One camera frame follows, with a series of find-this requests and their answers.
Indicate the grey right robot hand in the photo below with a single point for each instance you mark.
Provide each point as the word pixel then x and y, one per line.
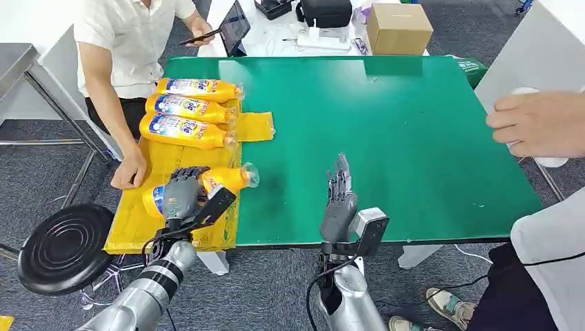
pixel 338 214

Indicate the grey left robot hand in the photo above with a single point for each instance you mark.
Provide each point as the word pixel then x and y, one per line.
pixel 180 196

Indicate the orange drink bottle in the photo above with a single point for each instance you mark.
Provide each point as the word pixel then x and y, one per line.
pixel 226 178
pixel 187 107
pixel 183 130
pixel 196 88

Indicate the black phone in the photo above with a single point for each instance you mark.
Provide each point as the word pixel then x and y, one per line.
pixel 201 36

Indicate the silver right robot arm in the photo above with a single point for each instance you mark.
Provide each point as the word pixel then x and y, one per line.
pixel 352 297

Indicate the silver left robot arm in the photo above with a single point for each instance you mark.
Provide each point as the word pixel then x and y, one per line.
pixel 146 292

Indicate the yellow sheet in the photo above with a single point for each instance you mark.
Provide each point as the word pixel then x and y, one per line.
pixel 173 160

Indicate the green table mat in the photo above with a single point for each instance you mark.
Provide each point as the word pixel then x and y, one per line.
pixel 411 151

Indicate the black round stool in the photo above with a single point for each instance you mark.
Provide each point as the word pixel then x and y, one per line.
pixel 66 249

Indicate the seated person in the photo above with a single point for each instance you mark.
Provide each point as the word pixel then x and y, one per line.
pixel 128 50

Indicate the white table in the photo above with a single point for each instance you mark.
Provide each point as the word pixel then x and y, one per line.
pixel 55 73
pixel 525 59
pixel 269 40

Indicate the dark tablet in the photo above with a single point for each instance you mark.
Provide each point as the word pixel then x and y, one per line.
pixel 235 27

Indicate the brown cardboard box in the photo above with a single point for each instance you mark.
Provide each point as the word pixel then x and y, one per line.
pixel 398 29

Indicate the green bag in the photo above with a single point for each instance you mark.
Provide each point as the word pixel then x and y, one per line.
pixel 471 71

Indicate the black bag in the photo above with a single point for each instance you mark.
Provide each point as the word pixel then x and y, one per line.
pixel 325 13

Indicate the steel table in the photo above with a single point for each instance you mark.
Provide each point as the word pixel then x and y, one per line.
pixel 16 64

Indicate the black tray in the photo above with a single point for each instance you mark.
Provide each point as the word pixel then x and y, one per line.
pixel 274 7

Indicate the small yellow object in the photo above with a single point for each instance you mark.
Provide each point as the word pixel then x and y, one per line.
pixel 5 323

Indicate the standing person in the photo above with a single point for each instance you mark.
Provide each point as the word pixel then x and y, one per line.
pixel 548 123

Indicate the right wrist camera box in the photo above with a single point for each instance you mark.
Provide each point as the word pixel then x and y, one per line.
pixel 372 226

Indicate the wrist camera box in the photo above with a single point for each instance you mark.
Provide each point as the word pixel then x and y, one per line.
pixel 217 205
pixel 372 226

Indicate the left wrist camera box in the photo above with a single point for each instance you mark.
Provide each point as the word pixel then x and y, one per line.
pixel 217 205

